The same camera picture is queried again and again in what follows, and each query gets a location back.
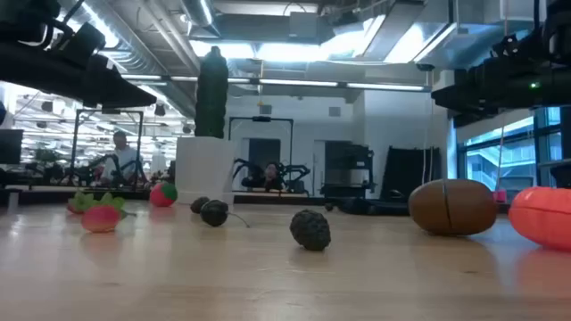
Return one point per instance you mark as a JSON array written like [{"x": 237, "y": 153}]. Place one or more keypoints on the green potted plant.
[{"x": 47, "y": 156}]

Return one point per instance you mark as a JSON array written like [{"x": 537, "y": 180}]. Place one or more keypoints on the black rig frame with camera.
[{"x": 261, "y": 119}]

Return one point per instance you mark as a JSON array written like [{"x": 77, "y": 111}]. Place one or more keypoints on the red toy strawberry with leaves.
[{"x": 82, "y": 201}]

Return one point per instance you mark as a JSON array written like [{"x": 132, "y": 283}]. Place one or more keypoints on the white plastic pot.
[{"x": 205, "y": 169}]

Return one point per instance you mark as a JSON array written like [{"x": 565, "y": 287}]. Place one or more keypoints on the small dark toy berry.
[{"x": 329, "y": 207}]

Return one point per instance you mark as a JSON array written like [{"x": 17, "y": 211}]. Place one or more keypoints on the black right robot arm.
[{"x": 555, "y": 31}]

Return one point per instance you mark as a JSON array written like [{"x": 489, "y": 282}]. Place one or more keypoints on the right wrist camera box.
[{"x": 508, "y": 46}]

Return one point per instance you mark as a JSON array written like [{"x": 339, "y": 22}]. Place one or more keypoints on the long ceiling light strip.
[{"x": 299, "y": 83}]

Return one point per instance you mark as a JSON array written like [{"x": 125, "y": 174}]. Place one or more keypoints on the dome security camera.
[{"x": 425, "y": 67}]

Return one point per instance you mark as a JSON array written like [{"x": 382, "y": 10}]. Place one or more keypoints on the black equipment cart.
[{"x": 348, "y": 165}]

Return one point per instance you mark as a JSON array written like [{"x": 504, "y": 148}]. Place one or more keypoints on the orange tomato toy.
[{"x": 544, "y": 216}]

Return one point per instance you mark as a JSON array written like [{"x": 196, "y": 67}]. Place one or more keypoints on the grey wall vent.
[
  {"x": 265, "y": 109},
  {"x": 334, "y": 111}
]

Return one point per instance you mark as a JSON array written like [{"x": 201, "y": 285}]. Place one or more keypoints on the black standing panel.
[{"x": 406, "y": 171}]

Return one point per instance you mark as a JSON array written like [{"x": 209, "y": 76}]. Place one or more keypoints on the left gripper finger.
[{"x": 116, "y": 91}]

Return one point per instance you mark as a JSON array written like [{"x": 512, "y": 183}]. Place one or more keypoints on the black computer monitor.
[{"x": 11, "y": 147}]

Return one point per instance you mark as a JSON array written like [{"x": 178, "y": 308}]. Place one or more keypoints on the black rig frame with bar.
[{"x": 107, "y": 111}]

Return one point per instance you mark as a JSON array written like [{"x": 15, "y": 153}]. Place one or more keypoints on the black background robot arm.
[
  {"x": 294, "y": 171},
  {"x": 247, "y": 171}
]

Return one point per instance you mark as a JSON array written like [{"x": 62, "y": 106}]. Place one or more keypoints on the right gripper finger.
[{"x": 455, "y": 98}]

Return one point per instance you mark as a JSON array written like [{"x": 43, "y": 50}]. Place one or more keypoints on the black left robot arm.
[{"x": 22, "y": 22}]

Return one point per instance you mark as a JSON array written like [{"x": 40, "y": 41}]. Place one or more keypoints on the grey ceiling box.
[{"x": 303, "y": 24}]

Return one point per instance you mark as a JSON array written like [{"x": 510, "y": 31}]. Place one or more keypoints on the brown toy kiwi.
[{"x": 468, "y": 207}]

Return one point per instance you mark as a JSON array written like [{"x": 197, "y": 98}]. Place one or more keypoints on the black toy blackberry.
[
  {"x": 198, "y": 205},
  {"x": 310, "y": 229}
]

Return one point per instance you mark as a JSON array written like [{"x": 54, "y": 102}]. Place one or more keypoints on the pink toy strawberry with leaves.
[{"x": 100, "y": 219}]

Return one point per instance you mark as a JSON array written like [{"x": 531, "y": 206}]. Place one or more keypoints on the round red toy strawberry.
[{"x": 159, "y": 196}]

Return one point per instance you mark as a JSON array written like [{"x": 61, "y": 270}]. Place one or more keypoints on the dark blue mat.
[{"x": 379, "y": 207}]

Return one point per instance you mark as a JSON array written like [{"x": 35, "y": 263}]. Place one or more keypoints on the background wooden table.
[
  {"x": 276, "y": 195},
  {"x": 53, "y": 188}
]

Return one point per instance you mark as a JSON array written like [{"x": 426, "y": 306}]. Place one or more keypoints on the tall dark green cactus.
[{"x": 212, "y": 98}]

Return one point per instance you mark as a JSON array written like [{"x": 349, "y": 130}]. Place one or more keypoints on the person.
[
  {"x": 122, "y": 156},
  {"x": 271, "y": 176}
]

